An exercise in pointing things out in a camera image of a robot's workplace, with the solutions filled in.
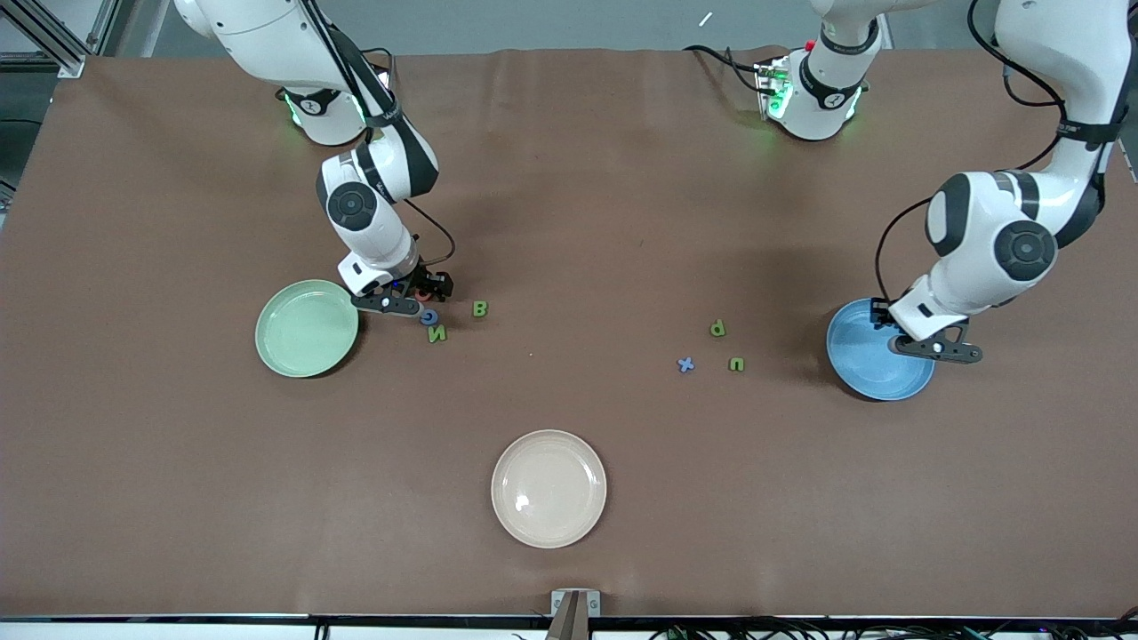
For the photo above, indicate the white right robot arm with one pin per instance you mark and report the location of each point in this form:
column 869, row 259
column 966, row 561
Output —
column 267, row 36

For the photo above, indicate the aluminium frame post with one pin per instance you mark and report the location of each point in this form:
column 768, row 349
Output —
column 67, row 64

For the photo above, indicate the tan tapered post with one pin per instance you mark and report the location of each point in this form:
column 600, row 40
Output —
column 571, row 622

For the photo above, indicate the light green round plate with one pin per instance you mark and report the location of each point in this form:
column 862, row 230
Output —
column 298, row 333

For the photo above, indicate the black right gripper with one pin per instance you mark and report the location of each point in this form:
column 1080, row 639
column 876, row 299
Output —
column 433, row 284

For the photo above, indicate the brown table cover sheet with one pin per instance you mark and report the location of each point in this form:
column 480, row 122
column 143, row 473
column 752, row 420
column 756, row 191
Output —
column 622, row 222

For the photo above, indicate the cream round plate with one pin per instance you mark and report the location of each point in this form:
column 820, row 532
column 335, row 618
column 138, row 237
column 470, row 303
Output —
column 548, row 489

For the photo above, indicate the grey metal bracket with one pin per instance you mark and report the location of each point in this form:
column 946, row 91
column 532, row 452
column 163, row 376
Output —
column 560, row 600

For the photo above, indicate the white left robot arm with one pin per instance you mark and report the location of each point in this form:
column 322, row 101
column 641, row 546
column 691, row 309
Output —
column 987, row 231

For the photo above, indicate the blue round plate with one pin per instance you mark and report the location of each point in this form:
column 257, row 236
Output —
column 862, row 364

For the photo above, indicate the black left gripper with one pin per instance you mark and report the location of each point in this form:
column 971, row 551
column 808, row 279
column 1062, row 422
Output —
column 883, row 317

